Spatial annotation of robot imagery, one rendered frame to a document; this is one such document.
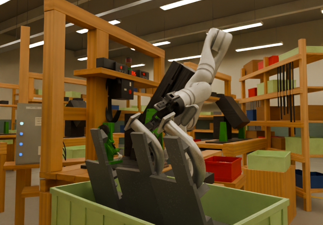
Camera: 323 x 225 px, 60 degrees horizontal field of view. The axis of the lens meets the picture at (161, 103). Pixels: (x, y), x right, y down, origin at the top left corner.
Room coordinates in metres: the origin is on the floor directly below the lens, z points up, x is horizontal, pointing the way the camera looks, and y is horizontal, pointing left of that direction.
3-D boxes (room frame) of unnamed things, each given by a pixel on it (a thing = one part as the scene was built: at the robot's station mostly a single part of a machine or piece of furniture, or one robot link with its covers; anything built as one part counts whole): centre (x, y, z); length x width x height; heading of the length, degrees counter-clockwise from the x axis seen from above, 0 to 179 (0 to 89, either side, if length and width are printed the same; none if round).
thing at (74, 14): (2.33, 0.34, 1.89); 1.50 x 0.09 x 0.09; 153
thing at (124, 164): (2.19, 0.08, 0.89); 1.10 x 0.42 x 0.02; 153
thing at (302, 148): (4.90, -2.02, 1.19); 2.30 x 0.55 x 2.39; 5
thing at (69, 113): (2.36, 0.41, 1.23); 1.30 x 0.05 x 0.09; 153
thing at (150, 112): (2.10, 0.06, 1.17); 0.13 x 0.12 x 0.20; 153
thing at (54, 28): (2.33, 0.34, 1.36); 1.49 x 0.09 x 0.97; 153
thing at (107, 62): (2.03, 0.40, 1.59); 0.15 x 0.07 x 0.07; 153
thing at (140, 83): (2.31, 0.31, 1.52); 0.90 x 0.25 x 0.04; 153
